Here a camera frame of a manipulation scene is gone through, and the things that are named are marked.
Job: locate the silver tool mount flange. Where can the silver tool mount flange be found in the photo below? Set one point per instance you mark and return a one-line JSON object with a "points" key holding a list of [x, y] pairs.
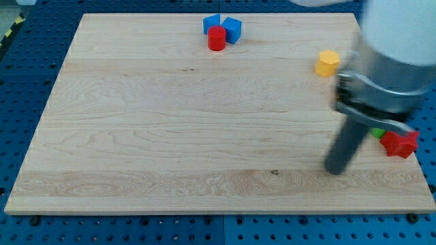
{"points": [[376, 91]]}

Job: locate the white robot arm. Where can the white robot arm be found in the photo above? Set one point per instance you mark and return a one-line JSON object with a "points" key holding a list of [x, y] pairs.
{"points": [[403, 30]]}

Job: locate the blue cube block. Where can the blue cube block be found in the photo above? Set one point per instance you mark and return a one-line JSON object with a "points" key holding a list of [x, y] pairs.
{"points": [[233, 29]]}

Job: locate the light wooden board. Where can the light wooden board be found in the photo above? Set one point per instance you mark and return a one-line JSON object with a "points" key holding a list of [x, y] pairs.
{"points": [[144, 119]]}

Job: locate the yellow hexagon block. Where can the yellow hexagon block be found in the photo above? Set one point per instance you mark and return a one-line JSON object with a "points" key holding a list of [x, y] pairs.
{"points": [[327, 63]]}

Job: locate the red star block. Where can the red star block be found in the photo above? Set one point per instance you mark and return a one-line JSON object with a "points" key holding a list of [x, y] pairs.
{"points": [[400, 145]]}

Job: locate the red cylinder block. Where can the red cylinder block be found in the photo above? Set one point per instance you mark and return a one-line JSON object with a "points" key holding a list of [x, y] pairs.
{"points": [[216, 38]]}

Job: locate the blue triangular block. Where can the blue triangular block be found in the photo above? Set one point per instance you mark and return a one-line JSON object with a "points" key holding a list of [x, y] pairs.
{"points": [[211, 21]]}

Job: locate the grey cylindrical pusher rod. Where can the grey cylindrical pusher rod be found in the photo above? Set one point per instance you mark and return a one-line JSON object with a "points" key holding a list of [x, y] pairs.
{"points": [[346, 144]]}

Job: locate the green block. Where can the green block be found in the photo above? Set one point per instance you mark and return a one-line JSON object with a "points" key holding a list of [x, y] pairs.
{"points": [[378, 133]]}

